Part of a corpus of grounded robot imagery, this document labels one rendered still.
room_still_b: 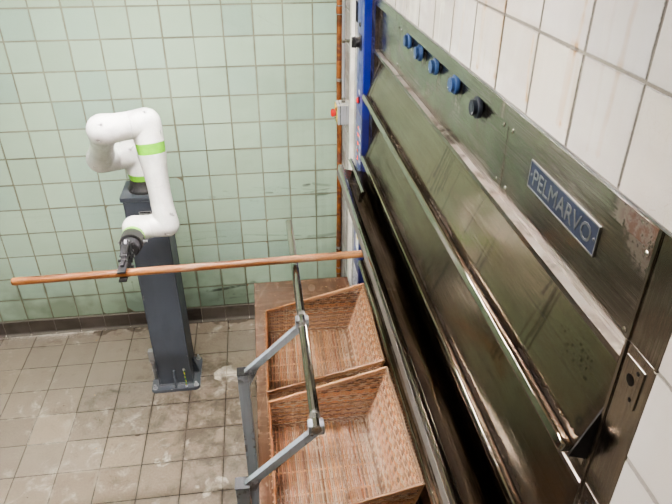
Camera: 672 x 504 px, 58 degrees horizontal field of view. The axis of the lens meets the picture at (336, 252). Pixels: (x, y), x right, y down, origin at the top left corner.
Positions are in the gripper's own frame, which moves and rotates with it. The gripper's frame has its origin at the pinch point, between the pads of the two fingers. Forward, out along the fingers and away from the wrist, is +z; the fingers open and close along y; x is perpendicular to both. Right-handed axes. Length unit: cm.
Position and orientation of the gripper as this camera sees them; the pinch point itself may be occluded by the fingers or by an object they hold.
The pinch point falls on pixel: (123, 272)
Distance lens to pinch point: 242.5
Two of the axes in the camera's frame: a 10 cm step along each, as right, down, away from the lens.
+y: 0.0, 8.5, 5.2
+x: -9.9, 0.7, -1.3
